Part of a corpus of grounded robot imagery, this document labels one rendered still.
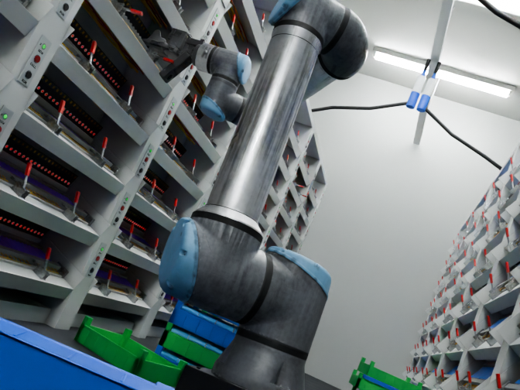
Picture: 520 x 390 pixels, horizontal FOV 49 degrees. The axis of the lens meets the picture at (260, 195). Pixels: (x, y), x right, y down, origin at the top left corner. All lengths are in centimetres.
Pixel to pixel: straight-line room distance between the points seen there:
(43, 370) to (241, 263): 60
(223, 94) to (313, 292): 84
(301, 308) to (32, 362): 68
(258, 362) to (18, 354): 64
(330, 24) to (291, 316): 63
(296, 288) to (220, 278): 16
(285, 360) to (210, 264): 24
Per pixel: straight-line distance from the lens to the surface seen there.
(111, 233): 203
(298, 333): 113
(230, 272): 107
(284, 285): 112
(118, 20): 170
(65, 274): 199
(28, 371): 55
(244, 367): 111
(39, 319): 198
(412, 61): 541
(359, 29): 135
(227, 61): 183
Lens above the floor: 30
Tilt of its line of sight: 11 degrees up
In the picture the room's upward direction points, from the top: 24 degrees clockwise
